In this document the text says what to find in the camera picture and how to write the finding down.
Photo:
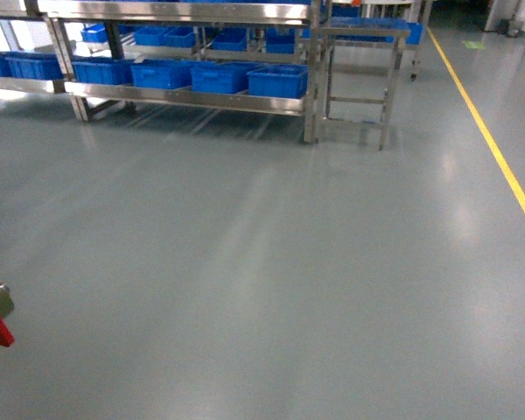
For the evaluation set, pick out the blue bin front right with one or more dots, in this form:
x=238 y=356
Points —
x=281 y=81

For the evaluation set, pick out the blue bin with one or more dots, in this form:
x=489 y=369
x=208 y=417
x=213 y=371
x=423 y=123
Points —
x=99 y=70
x=30 y=65
x=162 y=73
x=223 y=78
x=281 y=81

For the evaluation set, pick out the stainless steel shelf rack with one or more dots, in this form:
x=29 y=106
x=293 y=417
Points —
x=89 y=99

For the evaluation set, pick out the blue bin far left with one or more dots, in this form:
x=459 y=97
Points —
x=30 y=65

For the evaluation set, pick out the small stainless steel table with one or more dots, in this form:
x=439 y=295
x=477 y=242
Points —
x=368 y=47

